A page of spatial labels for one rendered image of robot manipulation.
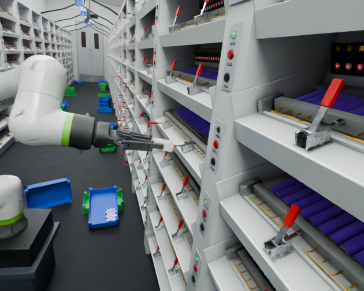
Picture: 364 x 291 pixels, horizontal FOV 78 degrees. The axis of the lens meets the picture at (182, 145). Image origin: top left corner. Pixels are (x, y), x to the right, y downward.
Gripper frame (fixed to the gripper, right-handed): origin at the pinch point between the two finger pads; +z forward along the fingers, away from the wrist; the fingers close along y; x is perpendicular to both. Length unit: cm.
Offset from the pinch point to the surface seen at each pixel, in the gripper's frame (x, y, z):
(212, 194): -1.9, 24.5, 7.0
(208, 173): 1.7, 21.0, 6.3
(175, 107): 6.6, -42.3, 16.2
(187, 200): -18.3, 2.4, 13.7
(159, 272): -75, -17, 22
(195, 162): -0.8, 8.9, 8.5
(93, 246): -95, -56, -7
